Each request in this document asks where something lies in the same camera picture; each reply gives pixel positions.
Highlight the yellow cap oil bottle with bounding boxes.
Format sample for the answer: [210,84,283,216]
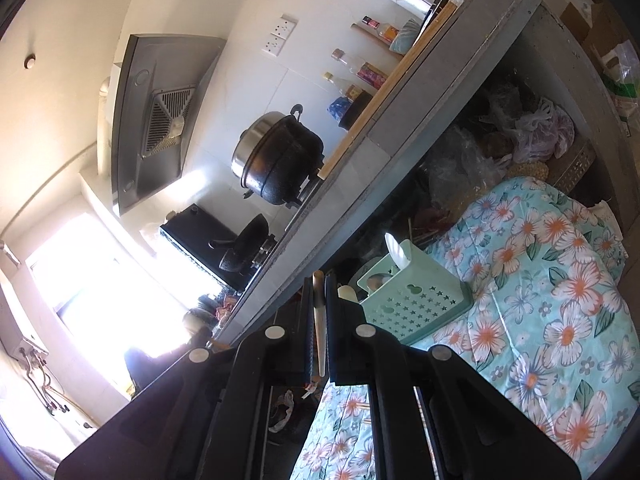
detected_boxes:
[321,71,362,103]

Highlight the grey concrete counter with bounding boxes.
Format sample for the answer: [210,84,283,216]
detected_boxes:
[212,0,551,346]

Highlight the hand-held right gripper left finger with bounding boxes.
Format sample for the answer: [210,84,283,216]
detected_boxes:
[54,276,326,480]

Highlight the grey range hood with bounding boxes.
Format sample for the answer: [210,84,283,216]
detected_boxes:
[112,34,227,217]

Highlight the black box appliance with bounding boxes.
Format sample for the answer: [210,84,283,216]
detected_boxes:
[160,204,251,291]

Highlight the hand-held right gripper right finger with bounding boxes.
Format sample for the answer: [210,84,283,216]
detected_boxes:
[324,274,583,480]

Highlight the wooden cutting board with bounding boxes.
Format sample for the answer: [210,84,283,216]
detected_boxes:
[317,2,458,181]

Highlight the white water heater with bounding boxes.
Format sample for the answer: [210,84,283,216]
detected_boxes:
[0,280,51,363]

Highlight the white exhaust duct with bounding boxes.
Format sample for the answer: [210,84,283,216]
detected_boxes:
[95,77,116,176]

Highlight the black wok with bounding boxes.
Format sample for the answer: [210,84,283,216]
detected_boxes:
[209,214,271,272]

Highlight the green perforated utensil holder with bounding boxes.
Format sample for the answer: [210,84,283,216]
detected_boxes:
[347,240,473,346]

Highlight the orange sauce bottle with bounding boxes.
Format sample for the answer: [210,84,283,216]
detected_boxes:
[362,16,401,43]

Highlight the teal bowl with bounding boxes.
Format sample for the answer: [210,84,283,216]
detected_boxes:
[389,19,425,55]

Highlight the cardboard box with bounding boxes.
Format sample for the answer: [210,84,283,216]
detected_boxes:
[560,0,640,56]

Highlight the black knife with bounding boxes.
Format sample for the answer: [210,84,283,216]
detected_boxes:
[420,0,453,36]

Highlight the white green plastic bag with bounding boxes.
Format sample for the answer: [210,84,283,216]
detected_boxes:
[600,42,640,121]

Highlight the black cooking pot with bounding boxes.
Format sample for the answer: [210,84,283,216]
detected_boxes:
[231,104,326,206]

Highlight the pink plastic bag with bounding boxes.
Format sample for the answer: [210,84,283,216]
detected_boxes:
[512,97,576,163]

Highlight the white plastic rice spoon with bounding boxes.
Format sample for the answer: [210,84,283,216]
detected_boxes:
[384,233,414,267]

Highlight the black gas stove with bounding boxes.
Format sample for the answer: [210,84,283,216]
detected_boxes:
[250,170,326,271]

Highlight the blue packet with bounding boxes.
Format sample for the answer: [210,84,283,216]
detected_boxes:
[327,96,353,120]

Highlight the crumpled clear plastic bags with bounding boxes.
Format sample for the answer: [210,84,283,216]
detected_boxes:
[425,125,506,201]

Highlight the small black pan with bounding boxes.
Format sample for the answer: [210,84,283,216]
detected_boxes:
[339,95,373,131]

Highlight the red label sauce bottle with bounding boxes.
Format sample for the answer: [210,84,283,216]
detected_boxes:
[332,49,388,88]

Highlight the floral light blue blanket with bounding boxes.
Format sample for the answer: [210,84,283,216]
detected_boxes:
[290,176,640,480]

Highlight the perforated metal tray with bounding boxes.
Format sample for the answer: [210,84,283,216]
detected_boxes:
[547,140,598,193]

